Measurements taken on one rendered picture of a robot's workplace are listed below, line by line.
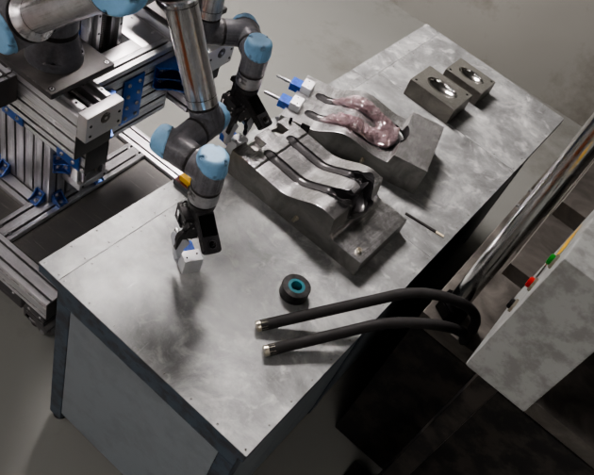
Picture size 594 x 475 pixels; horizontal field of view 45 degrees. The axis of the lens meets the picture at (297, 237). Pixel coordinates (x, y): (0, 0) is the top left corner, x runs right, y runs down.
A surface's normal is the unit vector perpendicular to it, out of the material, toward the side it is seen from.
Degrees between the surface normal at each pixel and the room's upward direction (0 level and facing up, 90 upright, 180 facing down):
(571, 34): 90
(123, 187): 0
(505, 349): 90
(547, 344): 90
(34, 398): 0
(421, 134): 0
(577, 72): 90
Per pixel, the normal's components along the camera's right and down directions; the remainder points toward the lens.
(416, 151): 0.28, -0.62
